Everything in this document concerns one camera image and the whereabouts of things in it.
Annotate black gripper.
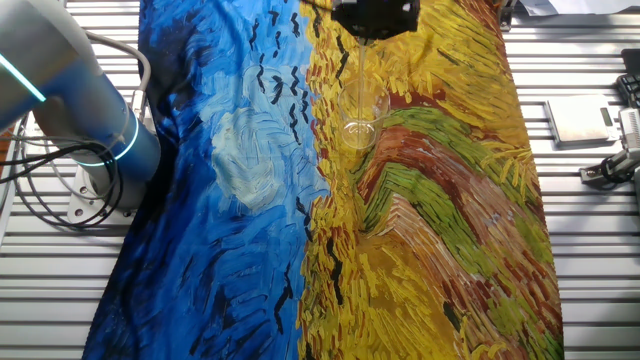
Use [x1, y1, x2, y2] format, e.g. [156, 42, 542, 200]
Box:
[330, 0, 421, 47]

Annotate glass stirring rod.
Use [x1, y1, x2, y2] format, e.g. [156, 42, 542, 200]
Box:
[355, 42, 369, 126]

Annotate clear glass beaker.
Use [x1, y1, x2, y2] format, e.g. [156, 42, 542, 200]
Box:
[337, 77, 392, 151]

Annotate white sheet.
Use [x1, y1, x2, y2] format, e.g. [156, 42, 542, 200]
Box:
[517, 0, 640, 16]

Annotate painted wheat field cloth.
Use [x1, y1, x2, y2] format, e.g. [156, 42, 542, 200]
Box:
[82, 0, 566, 360]

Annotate black flat device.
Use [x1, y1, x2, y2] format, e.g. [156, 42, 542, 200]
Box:
[621, 48, 640, 75]

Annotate black keyboard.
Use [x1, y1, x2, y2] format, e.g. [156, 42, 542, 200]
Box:
[615, 73, 640, 109]

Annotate aluminium frame post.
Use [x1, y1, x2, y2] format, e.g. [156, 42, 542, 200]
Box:
[497, 0, 517, 32]

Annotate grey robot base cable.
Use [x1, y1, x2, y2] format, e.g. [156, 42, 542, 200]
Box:
[87, 32, 152, 121]

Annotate small silver camera on mount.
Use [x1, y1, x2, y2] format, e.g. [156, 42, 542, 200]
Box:
[579, 148, 640, 192]

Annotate black base cable loops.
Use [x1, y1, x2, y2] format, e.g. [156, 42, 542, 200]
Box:
[0, 138, 125, 230]

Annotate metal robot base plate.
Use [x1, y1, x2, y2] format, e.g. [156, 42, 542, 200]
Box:
[67, 162, 141, 227]

